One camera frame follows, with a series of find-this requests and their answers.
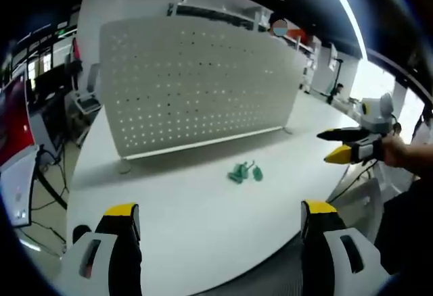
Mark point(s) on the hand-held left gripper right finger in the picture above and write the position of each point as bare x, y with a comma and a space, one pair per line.
341, 259

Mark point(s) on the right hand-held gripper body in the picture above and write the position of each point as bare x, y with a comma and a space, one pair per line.
375, 115

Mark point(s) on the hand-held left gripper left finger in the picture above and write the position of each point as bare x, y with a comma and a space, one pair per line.
101, 262

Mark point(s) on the small green hook assembly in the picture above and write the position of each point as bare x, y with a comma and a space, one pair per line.
257, 173

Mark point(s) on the white perforated mounting plate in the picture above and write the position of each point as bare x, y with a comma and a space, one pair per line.
203, 86

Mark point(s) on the person's right hand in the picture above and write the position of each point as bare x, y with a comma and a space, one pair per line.
395, 150

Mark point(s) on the person's dark clothing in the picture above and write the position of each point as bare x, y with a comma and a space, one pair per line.
411, 221

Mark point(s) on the ceiling light strip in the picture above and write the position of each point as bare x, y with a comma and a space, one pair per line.
348, 15

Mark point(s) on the white screen monitor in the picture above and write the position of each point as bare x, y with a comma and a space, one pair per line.
17, 188

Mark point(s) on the red screen monitor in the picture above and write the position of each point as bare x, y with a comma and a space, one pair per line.
13, 117

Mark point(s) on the grey office chair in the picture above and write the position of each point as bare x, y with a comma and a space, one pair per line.
88, 90

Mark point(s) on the white storage shelf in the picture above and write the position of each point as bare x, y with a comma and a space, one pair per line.
220, 10

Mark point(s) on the white partition panel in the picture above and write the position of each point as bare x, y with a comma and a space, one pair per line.
142, 5

